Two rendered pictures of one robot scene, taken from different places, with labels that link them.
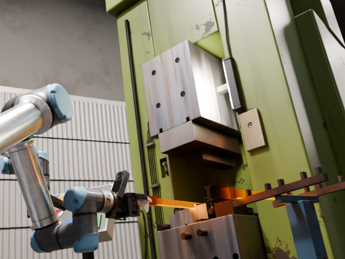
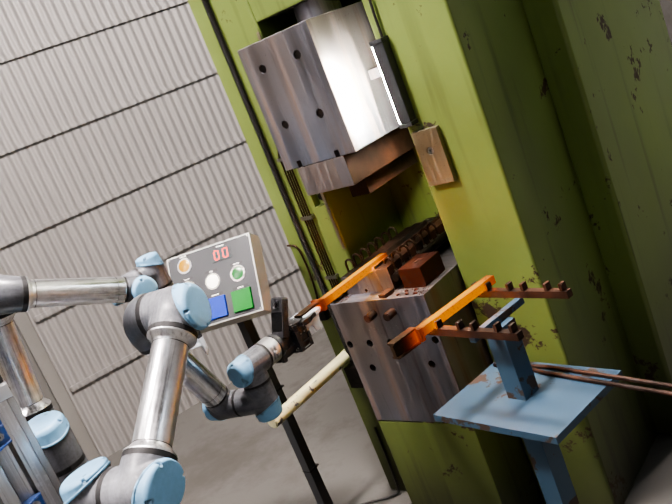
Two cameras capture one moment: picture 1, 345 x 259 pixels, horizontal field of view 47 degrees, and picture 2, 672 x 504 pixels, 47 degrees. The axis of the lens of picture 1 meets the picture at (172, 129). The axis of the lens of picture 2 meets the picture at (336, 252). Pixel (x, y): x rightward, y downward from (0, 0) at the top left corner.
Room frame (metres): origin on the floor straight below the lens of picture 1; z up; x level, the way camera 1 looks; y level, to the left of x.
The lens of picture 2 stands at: (-0.66, -0.28, 1.66)
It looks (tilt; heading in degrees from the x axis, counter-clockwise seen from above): 14 degrees down; 8
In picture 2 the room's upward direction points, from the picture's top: 22 degrees counter-clockwise
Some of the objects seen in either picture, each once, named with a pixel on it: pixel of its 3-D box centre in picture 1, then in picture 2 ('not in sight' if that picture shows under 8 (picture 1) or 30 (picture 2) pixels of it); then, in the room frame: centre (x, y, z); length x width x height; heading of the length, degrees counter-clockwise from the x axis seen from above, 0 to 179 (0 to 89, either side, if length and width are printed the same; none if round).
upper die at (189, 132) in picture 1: (202, 144); (362, 154); (1.86, -0.13, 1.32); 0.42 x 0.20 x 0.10; 144
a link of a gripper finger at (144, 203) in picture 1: (145, 204); (315, 319); (1.41, 0.14, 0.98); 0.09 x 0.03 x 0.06; 141
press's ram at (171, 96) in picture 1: (200, 96); (344, 78); (1.83, -0.17, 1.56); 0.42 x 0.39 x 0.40; 144
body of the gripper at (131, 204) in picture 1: (120, 205); (288, 339); (1.34, 0.21, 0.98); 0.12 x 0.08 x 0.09; 144
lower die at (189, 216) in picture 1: (214, 217); (400, 253); (1.86, -0.13, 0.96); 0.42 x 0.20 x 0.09; 144
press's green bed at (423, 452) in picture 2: not in sight; (483, 433); (1.84, -0.18, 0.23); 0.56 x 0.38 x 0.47; 144
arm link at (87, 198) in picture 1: (83, 200); (249, 367); (1.21, 0.31, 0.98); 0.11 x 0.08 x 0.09; 144
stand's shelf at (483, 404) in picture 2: not in sight; (524, 396); (1.20, -0.34, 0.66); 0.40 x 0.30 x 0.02; 43
